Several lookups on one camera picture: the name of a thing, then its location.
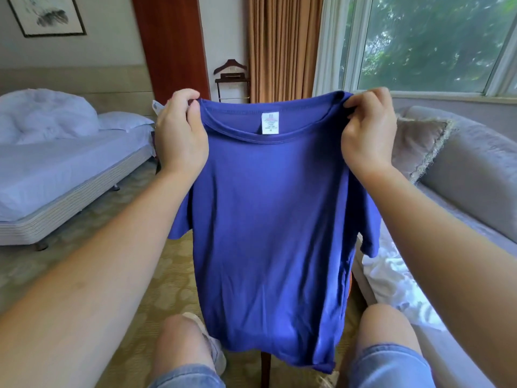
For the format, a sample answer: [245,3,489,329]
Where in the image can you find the person's left hand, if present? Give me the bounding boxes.
[153,88,210,183]

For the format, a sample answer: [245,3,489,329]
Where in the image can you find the person's right hand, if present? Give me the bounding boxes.
[340,87,399,184]

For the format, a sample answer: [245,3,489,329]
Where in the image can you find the plain royal blue T-shirt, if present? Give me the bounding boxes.
[167,91,382,374]

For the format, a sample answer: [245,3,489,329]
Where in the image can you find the white T-shirt dark print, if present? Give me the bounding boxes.
[361,222,450,333]

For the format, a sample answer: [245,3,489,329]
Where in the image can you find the person's right forearm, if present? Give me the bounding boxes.
[355,164,517,388]

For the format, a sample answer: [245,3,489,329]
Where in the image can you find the person's left forearm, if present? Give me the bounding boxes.
[0,167,197,388]

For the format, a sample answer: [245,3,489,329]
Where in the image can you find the person's right leg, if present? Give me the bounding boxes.
[355,303,423,362]

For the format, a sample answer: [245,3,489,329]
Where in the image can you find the brown fringed cushion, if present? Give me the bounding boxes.
[392,117,454,184]

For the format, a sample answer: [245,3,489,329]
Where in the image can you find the white pillow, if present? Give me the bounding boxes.
[97,110,155,133]

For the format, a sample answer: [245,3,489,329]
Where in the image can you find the black valet stand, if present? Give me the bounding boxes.
[213,59,250,104]

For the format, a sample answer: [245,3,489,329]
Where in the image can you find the white sheer curtain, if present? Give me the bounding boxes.
[313,0,353,98]

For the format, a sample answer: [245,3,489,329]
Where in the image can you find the beige padded headboard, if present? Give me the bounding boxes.
[0,64,155,118]

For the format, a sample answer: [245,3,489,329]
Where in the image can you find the white framed window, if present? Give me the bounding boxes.
[343,0,517,102]

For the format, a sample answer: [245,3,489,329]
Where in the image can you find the grey velvet chaise sofa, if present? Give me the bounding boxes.
[351,106,517,388]

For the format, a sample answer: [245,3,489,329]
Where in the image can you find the beige curtain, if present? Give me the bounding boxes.
[248,0,324,104]

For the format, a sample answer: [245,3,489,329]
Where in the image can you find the white bed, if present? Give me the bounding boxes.
[0,87,157,252]

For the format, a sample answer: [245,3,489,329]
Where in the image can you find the white duvet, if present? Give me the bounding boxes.
[0,87,101,147]

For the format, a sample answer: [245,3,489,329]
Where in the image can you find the black framed picture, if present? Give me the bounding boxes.
[6,0,87,39]

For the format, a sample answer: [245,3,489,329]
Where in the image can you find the white sneaker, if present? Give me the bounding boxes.
[181,311,228,377]
[315,368,342,388]

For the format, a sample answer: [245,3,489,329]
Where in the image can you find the blue denim shorts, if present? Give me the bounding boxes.
[148,343,437,388]

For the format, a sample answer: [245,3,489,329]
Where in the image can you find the round wooden table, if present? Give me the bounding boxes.
[260,274,357,388]

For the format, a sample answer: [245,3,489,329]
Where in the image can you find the dark wooden wall panel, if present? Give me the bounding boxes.
[131,0,211,106]

